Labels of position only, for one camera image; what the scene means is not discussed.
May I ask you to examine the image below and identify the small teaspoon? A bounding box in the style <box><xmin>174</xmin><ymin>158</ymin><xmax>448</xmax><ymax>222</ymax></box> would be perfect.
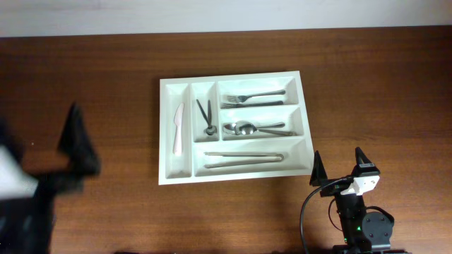
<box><xmin>196</xmin><ymin>100</ymin><xmax>208</xmax><ymax>125</ymax></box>
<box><xmin>206</xmin><ymin>100</ymin><xmax>217</xmax><ymax>135</ymax></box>

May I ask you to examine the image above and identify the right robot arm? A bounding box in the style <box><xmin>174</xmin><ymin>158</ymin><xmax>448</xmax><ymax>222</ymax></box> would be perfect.
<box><xmin>309</xmin><ymin>147</ymin><xmax>395</xmax><ymax>253</ymax></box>

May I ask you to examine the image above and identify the steel tablespoon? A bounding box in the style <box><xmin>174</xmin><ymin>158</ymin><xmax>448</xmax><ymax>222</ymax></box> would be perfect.
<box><xmin>235</xmin><ymin>121</ymin><xmax>289</xmax><ymax>135</ymax></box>
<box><xmin>223</xmin><ymin>123</ymin><xmax>297</xmax><ymax>136</ymax></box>

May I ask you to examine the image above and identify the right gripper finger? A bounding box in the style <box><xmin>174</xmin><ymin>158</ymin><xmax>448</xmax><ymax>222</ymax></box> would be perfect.
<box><xmin>355</xmin><ymin>147</ymin><xmax>374</xmax><ymax>167</ymax></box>
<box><xmin>309</xmin><ymin>151</ymin><xmax>328</xmax><ymax>186</ymax></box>

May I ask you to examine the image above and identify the white cutlery tray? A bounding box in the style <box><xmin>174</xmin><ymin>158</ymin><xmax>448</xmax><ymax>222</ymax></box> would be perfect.
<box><xmin>159</xmin><ymin>71</ymin><xmax>314</xmax><ymax>185</ymax></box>

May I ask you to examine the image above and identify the white plastic knife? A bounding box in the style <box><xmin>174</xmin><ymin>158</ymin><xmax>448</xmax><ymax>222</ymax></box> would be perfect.
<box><xmin>173</xmin><ymin>103</ymin><xmax>184</xmax><ymax>156</ymax></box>

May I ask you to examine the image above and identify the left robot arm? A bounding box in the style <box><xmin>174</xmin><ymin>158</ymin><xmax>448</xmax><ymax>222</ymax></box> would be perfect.
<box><xmin>1</xmin><ymin>103</ymin><xmax>101</xmax><ymax>253</ymax></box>

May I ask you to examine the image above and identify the steel fork curved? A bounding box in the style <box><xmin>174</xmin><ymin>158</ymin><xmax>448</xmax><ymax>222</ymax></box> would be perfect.
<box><xmin>225</xmin><ymin>90</ymin><xmax>286</xmax><ymax>104</ymax></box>

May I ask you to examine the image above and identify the steel fork straight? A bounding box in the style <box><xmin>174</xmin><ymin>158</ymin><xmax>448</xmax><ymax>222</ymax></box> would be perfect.
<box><xmin>220</xmin><ymin>101</ymin><xmax>284</xmax><ymax>109</ymax></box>

